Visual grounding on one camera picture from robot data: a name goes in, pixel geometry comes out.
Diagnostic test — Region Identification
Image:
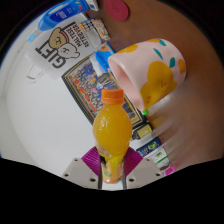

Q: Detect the framed group photo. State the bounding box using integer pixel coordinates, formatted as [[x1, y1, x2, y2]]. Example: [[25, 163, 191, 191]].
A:
[[61, 54, 145, 129]]

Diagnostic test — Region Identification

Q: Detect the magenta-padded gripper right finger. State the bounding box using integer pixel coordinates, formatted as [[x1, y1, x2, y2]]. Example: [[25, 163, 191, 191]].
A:
[[120, 146, 164, 190]]

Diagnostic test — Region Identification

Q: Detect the white bottle with blue cap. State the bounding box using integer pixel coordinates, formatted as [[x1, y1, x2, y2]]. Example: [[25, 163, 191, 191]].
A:
[[149, 148, 171, 171]]

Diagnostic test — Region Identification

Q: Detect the small beige snack packet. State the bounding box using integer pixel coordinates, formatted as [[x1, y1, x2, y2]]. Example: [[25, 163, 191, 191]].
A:
[[91, 18, 111, 42]]

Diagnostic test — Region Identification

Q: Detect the blue detergent bottle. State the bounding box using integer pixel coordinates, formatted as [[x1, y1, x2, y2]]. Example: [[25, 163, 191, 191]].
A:
[[26, 0, 99, 43]]

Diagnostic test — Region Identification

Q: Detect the dark blue pump bottle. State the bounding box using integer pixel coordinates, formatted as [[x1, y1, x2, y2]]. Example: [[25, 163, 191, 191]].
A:
[[135, 136, 163, 158]]

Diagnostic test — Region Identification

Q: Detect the flat round red coaster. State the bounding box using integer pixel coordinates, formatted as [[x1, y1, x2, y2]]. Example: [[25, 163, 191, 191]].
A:
[[103, 0, 130, 22]]

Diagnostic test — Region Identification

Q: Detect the pink mug with orange print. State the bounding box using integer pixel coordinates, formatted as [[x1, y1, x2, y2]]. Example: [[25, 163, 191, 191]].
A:
[[107, 37, 187, 112]]

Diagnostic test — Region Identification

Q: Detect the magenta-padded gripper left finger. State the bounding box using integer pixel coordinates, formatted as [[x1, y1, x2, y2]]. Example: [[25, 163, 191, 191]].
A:
[[61, 146, 103, 190]]

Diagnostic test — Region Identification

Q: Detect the white paper gift bag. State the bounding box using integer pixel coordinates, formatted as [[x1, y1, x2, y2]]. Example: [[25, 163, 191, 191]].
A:
[[24, 20, 104, 81]]

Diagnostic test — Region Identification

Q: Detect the blue tissue pack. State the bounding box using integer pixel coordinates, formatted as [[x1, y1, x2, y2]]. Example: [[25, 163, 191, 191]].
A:
[[90, 42, 117, 74]]

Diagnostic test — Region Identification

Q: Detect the amber pump bottle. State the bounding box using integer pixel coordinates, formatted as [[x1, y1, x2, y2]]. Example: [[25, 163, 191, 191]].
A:
[[131, 123, 154, 140]]

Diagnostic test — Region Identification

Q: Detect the colourful puzzle cube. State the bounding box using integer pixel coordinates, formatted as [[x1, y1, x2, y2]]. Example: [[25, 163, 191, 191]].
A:
[[79, 18, 98, 33]]

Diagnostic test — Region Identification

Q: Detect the orange juice bottle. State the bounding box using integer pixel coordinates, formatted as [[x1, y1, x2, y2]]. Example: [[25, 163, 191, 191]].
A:
[[92, 88, 134, 185]]

